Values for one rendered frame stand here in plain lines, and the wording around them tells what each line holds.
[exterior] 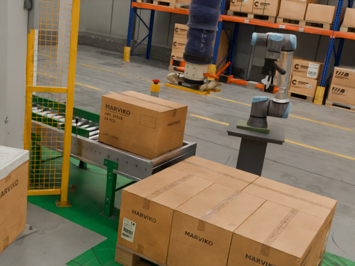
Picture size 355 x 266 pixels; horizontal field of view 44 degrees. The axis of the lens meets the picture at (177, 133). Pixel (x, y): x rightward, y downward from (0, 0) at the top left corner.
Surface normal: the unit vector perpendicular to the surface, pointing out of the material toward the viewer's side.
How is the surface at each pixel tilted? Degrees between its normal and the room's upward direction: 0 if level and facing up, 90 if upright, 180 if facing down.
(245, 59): 90
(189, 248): 90
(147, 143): 90
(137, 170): 90
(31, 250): 0
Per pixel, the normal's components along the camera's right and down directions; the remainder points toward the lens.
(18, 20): 0.85, 0.25
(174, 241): -0.51, 0.18
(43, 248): 0.13, -0.95
